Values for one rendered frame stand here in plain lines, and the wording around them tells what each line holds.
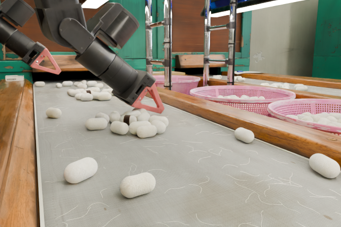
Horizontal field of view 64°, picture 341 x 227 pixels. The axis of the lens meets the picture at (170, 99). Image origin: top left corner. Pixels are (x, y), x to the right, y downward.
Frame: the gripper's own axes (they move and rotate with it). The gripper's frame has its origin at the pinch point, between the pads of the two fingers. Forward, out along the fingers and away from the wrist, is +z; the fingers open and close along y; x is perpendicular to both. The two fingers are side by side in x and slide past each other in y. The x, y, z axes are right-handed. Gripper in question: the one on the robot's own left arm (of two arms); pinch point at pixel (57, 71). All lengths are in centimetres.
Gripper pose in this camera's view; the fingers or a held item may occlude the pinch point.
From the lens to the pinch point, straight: 88.4
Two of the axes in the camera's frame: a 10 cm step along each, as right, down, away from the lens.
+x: -5.8, 8.0, -1.6
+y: -4.4, -1.5, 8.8
